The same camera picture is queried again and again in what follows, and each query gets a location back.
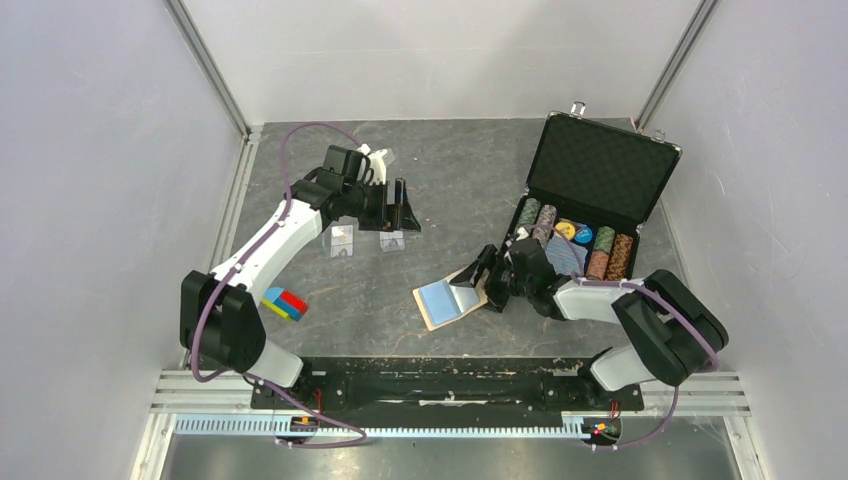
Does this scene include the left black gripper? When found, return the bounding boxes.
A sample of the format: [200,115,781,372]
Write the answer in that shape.
[343,178,420,233]

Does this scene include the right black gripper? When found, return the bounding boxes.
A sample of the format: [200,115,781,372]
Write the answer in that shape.
[451,244,533,312]

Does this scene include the tan leather card holder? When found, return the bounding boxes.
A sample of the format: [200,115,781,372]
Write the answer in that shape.
[412,269,488,332]

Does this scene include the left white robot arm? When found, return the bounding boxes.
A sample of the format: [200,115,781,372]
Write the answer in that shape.
[178,145,421,408]

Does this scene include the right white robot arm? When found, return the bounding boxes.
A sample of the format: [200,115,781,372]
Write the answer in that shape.
[448,238,729,408]

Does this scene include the yellow dealer chip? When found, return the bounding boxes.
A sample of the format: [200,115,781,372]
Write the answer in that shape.
[555,221,577,241]

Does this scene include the blue dealer chip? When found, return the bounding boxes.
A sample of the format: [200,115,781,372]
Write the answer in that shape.
[573,226,594,245]

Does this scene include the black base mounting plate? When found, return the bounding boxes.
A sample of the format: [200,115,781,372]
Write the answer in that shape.
[286,368,645,413]

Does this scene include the colourful toy block stack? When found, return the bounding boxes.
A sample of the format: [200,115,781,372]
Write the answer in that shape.
[261,287,309,322]

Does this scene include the black poker chip case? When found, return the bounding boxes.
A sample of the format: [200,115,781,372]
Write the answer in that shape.
[507,102,682,277]

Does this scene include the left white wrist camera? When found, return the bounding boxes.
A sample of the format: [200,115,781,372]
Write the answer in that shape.
[357,143,396,185]

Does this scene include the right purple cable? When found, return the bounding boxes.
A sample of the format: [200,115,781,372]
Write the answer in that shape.
[519,223,721,452]

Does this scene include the purple cable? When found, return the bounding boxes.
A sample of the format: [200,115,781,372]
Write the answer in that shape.
[519,223,721,452]
[190,123,368,450]

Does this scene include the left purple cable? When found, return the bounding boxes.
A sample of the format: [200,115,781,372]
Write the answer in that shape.
[190,123,368,450]

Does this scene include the left aluminium corner post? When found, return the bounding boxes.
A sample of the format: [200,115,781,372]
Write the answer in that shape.
[163,0,252,140]

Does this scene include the aluminium corner post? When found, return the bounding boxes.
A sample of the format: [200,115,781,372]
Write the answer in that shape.
[633,0,720,133]
[163,0,252,140]

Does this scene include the aluminium front frame rail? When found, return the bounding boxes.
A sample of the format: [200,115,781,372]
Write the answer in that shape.
[130,370,772,479]

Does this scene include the right aluminium corner post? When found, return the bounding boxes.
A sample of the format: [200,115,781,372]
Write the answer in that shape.
[633,0,720,133]

